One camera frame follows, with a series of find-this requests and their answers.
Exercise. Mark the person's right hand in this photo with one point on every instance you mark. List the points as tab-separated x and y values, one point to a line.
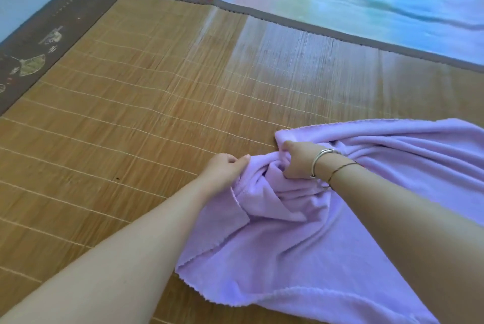
302	161

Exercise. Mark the person's left hand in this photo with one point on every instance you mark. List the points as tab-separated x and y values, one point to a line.
223	172

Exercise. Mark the purple towel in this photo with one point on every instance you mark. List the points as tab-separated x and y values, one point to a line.
302	252

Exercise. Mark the person's left forearm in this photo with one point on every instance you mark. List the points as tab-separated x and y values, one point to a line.
106	267

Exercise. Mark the person's right forearm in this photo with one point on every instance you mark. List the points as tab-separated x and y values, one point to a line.
416	240

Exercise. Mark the brown bamboo sleeping mat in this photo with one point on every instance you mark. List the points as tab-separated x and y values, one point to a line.
151	108

